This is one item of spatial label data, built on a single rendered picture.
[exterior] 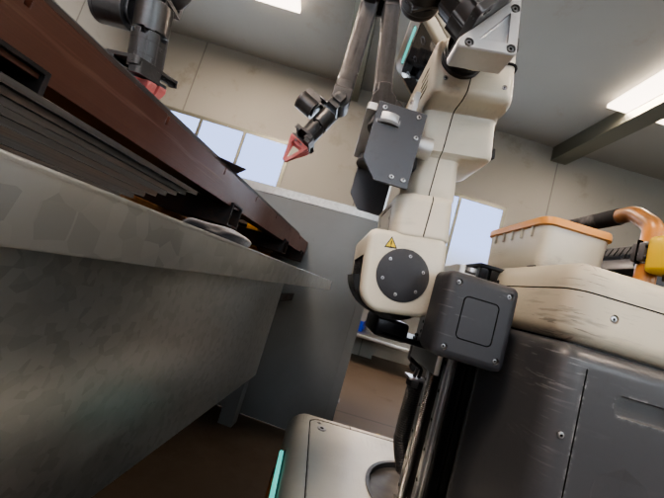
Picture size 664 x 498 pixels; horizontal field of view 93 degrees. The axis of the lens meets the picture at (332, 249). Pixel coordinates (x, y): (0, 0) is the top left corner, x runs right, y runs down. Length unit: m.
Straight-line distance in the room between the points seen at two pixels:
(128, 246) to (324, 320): 1.32
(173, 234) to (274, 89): 4.42
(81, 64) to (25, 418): 0.34
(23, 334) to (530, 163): 4.90
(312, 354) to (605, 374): 1.12
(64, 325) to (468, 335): 0.53
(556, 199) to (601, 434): 4.50
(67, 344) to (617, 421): 0.70
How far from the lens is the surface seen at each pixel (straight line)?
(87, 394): 0.50
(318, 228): 1.50
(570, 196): 5.15
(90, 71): 0.43
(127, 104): 0.46
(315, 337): 1.49
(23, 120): 0.24
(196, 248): 0.24
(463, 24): 0.69
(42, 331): 0.41
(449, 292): 0.56
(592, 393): 0.61
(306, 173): 4.08
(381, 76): 1.12
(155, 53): 0.71
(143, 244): 0.20
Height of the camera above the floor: 0.67
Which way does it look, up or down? 6 degrees up
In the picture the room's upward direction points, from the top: 17 degrees clockwise
